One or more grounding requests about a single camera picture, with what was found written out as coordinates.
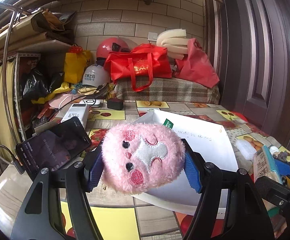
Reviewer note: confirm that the cream foam sheets stack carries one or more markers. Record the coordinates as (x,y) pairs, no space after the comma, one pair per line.
(175,41)

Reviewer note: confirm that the black charger block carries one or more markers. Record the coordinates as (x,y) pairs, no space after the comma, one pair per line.
(116,104)

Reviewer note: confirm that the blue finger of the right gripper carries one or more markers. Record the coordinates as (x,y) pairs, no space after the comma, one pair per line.
(283,167)

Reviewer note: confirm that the white wireless charger pad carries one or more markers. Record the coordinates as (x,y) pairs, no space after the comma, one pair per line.
(92,102)

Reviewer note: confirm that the pink helmet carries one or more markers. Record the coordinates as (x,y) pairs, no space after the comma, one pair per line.
(112,44)

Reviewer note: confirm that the black smartphone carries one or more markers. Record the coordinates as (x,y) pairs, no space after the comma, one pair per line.
(54,147)

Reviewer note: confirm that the fruit pattern tablecloth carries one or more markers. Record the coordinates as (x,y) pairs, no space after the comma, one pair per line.
(142,216)

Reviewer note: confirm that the black garbage bag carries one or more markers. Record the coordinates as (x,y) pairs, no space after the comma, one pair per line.
(38,84)

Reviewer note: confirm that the white cardboard box tray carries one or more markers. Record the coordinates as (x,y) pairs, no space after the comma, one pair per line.
(206,138)

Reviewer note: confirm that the teal tissue pack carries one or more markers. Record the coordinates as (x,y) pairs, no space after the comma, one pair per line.
(264,165)

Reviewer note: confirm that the red tote bag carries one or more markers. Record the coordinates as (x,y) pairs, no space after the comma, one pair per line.
(145,60)

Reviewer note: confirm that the white power bank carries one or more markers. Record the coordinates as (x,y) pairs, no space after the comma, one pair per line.
(79,110)

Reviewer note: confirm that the wall socket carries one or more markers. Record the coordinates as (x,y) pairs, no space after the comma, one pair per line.
(152,36)

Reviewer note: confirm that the pink fluffy plush toy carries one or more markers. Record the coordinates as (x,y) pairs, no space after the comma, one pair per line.
(138,157)

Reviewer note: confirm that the dark purple door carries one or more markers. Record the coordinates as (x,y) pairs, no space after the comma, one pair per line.
(248,42)

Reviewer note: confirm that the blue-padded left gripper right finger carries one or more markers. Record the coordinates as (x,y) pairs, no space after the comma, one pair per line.
(192,167)

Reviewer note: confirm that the white foam block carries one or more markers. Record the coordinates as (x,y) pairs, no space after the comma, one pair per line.
(245,148)

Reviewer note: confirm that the yellow gift bag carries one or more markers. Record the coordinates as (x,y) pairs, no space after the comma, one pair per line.
(76,61)

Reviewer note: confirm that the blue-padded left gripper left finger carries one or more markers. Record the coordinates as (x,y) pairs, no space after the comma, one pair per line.
(93,168)

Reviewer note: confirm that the red plastic bag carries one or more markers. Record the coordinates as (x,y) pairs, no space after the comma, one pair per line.
(196,66)

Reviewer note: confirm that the plaid covered bench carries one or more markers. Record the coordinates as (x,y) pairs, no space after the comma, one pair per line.
(171,90)

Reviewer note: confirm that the white helmet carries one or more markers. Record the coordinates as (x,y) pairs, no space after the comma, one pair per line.
(95,75)

